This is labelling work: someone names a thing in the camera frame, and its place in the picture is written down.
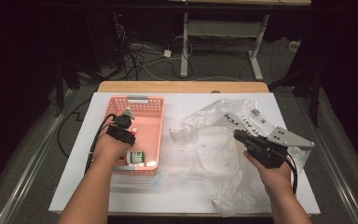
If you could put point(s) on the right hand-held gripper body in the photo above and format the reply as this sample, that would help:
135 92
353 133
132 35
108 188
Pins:
267 152

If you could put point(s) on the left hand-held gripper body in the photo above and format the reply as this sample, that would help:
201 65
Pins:
121 132

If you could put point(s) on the pink perforated plastic basket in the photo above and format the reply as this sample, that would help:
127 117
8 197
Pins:
149 130

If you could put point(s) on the white bottle green label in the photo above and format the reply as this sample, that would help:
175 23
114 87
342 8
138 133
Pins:
135 157

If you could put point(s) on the clear printed plastic bag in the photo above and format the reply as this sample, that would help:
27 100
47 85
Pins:
214 149

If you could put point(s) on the person's left hand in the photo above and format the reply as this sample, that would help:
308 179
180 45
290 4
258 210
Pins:
108 149

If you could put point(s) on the person's right hand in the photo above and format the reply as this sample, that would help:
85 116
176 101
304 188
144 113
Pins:
275 179

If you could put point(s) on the black stand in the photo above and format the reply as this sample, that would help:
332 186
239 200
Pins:
315 102
59 93

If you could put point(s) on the white power adapter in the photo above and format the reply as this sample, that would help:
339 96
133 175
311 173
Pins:
167 53

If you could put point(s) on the white power strip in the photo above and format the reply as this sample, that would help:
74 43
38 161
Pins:
294 46

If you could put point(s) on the aluminium frame rail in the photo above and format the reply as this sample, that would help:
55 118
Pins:
28 177
338 183

